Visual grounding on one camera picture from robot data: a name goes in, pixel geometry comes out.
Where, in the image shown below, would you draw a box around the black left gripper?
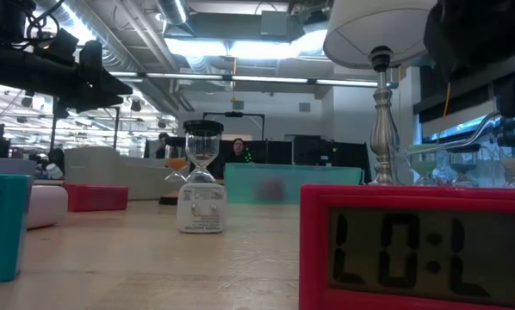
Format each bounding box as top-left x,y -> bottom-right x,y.
70,40 -> 133,114

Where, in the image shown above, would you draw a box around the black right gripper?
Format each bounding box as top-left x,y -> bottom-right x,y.
425,0 -> 515,122

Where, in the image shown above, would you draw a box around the purple sand hourglass black caps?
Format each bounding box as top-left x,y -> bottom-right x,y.
445,144 -> 482,188

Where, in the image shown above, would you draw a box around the black capped hourglass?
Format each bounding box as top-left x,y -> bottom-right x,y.
183,119 -> 225,185

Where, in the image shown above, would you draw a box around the pale grey box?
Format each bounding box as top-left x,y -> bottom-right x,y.
0,157 -> 38,177

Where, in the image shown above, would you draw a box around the mint green hourglass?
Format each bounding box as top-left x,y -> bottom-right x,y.
406,144 -> 440,187

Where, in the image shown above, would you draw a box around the lilac wall charger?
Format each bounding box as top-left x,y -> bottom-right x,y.
177,182 -> 228,234
26,184 -> 69,230

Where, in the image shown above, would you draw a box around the red digital clock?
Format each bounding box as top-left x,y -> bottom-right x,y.
299,183 -> 515,310

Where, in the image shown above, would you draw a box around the person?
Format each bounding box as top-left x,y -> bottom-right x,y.
155,132 -> 171,159
225,137 -> 252,164

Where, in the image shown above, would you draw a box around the white plastic bin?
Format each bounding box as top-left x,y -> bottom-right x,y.
64,146 -> 189,202

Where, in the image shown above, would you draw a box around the linear ceiling light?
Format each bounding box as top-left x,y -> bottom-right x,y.
106,71 -> 396,87

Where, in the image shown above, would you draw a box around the bright ceiling light panel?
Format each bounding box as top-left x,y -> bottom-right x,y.
164,29 -> 327,60

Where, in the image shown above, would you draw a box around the silver lamp with white shade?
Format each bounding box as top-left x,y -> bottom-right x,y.
322,0 -> 438,187

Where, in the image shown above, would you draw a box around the teal digital clock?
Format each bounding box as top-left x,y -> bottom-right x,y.
0,173 -> 34,283

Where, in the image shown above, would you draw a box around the teal translucent plastic tray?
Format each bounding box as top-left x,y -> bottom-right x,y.
223,162 -> 364,205

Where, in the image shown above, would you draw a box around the black partition curtains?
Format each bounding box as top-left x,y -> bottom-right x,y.
143,135 -> 373,185

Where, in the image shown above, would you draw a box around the grey ceiling box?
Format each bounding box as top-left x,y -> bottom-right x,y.
260,10 -> 305,42

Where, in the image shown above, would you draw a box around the silver spiral duct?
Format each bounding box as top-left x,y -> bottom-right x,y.
61,0 -> 185,115

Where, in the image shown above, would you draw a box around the yellow hanging cable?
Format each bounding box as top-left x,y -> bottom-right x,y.
441,81 -> 453,131

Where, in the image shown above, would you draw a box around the silver ventilation duct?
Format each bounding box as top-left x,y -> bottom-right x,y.
156,0 -> 189,26

